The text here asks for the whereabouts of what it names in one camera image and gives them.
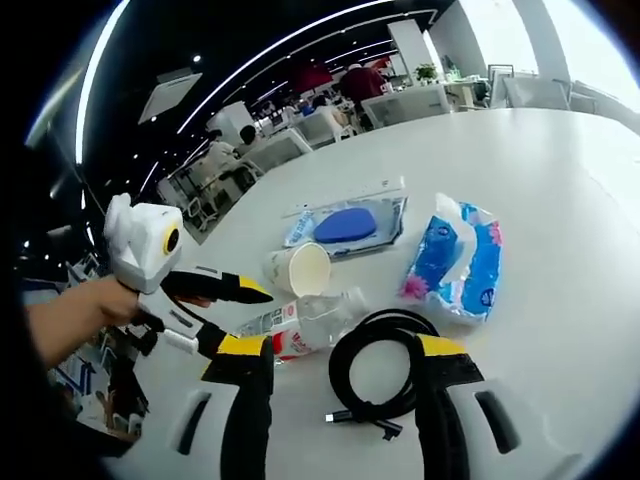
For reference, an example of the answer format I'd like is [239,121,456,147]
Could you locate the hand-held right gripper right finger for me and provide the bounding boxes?
[412,333,551,480]

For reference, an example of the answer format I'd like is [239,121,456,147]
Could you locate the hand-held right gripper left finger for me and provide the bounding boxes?
[164,333,276,480]

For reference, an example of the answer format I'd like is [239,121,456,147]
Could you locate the white paper cup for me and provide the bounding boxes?
[267,242,332,297]

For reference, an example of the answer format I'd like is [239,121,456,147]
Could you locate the black cable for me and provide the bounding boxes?
[323,308,441,444]

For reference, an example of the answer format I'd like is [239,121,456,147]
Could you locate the clear plastic water bottle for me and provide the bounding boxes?
[227,287,369,367]

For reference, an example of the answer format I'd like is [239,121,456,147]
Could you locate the blue tissue packet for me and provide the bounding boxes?
[397,192,503,326]

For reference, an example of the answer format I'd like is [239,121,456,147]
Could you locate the blue-white wet wipes pack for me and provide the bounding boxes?
[282,195,409,261]

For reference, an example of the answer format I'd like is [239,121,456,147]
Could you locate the white round tabletop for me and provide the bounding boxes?
[102,107,640,480]

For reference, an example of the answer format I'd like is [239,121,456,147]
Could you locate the person's left hand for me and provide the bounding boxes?
[94,277,167,329]

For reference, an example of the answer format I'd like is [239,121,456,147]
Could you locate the ceiling air conditioner unit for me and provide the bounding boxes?
[137,72,204,125]

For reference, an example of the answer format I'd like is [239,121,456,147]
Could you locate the white mesh office chair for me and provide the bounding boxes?
[249,133,314,174]
[502,74,574,109]
[360,92,444,126]
[299,112,346,147]

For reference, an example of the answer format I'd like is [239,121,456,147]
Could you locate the white power strip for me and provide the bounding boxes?
[287,175,405,215]

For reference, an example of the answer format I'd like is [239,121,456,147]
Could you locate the red hanging sign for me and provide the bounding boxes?
[293,64,331,92]

